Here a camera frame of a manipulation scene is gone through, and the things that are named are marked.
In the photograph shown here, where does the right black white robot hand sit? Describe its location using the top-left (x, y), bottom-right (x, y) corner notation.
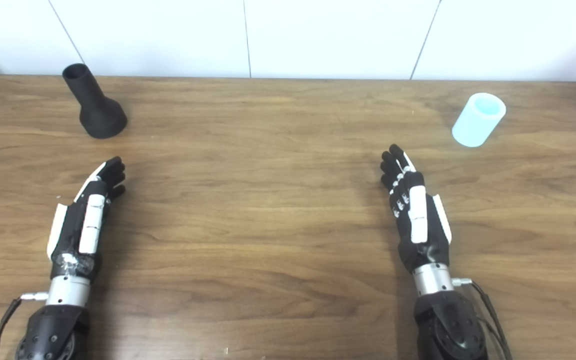
top-left (380, 144), bottom-right (453, 274)

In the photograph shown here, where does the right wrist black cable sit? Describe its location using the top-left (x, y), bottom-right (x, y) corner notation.
top-left (452, 277), bottom-right (514, 360)

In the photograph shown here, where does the light-blue hose piece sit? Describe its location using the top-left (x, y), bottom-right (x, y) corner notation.
top-left (451, 92), bottom-right (507, 148)

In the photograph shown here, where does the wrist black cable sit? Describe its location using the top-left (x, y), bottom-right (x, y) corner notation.
top-left (0, 292), bottom-right (49, 360)
top-left (452, 277), bottom-right (514, 360)

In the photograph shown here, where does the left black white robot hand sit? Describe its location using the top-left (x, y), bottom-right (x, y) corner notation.
top-left (46, 156), bottom-right (127, 281)

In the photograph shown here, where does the black cone nozzle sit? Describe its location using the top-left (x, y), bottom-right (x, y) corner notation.
top-left (62, 63), bottom-right (128, 140)

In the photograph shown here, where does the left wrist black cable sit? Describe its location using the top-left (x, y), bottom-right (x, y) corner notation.
top-left (0, 292), bottom-right (49, 360)

